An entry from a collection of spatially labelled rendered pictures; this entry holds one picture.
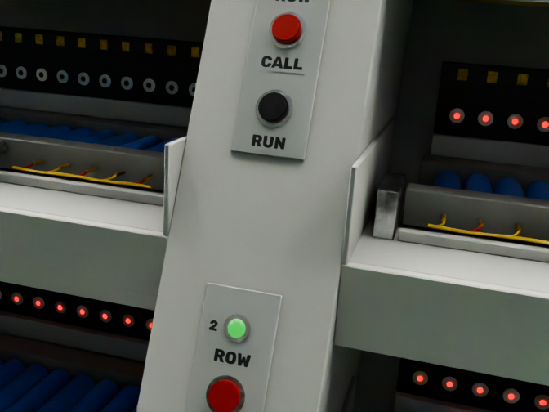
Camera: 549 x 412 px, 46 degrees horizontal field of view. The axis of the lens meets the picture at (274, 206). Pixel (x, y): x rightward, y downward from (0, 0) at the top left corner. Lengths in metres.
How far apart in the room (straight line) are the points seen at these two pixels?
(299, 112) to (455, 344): 0.14
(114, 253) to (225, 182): 0.07
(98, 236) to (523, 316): 0.22
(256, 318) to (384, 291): 0.07
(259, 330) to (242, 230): 0.05
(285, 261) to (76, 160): 0.19
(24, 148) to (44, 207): 0.08
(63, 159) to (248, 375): 0.21
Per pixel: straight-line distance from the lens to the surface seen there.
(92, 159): 0.45
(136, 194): 0.41
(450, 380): 0.49
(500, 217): 0.39
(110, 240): 0.37
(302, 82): 0.35
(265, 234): 0.33
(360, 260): 0.34
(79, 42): 0.58
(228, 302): 0.34
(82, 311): 0.55
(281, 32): 0.35
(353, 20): 0.36
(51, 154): 0.47
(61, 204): 0.41
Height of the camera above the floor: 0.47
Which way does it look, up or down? 6 degrees up
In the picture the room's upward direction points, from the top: 9 degrees clockwise
